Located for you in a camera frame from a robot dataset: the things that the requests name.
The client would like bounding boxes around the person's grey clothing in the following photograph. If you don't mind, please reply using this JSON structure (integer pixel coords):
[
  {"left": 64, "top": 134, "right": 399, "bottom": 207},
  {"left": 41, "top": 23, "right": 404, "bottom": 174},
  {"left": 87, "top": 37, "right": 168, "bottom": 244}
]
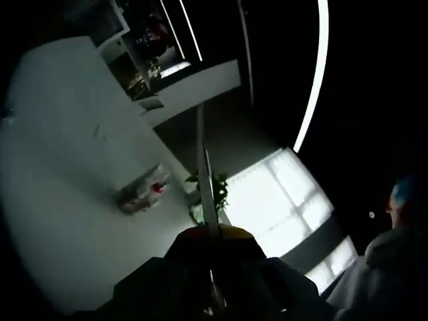
[{"left": 329, "top": 227, "right": 428, "bottom": 321}]

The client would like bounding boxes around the potted green plant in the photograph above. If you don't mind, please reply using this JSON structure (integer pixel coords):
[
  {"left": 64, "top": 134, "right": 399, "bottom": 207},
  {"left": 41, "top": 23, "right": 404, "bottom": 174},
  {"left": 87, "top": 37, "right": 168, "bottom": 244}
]
[{"left": 185, "top": 172, "right": 230, "bottom": 225}]

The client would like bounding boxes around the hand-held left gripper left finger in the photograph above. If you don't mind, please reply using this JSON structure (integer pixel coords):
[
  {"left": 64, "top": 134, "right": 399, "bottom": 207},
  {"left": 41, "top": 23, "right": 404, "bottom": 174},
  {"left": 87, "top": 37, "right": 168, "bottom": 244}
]
[{"left": 115, "top": 227, "right": 214, "bottom": 321}]

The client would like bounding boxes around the person's head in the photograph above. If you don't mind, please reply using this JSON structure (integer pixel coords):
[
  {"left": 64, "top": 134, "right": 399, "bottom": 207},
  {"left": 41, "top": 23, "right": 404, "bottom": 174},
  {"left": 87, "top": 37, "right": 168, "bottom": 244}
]
[{"left": 384, "top": 199, "right": 407, "bottom": 235}]

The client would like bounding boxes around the silver skincare pouch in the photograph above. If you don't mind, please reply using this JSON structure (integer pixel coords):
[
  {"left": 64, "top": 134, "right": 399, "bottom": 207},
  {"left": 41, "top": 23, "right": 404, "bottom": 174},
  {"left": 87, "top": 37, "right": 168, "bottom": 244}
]
[{"left": 196, "top": 102, "right": 228, "bottom": 317}]

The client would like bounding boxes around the ceiling light strip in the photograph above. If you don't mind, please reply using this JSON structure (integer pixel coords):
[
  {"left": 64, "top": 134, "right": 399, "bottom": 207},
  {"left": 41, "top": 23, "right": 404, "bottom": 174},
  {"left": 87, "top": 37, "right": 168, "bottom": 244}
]
[{"left": 292, "top": 0, "right": 331, "bottom": 153}]

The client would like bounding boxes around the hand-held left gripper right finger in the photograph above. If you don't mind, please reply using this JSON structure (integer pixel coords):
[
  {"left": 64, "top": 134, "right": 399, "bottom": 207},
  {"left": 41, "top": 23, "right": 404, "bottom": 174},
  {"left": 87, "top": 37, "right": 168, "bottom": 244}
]
[{"left": 215, "top": 225, "right": 335, "bottom": 321}]

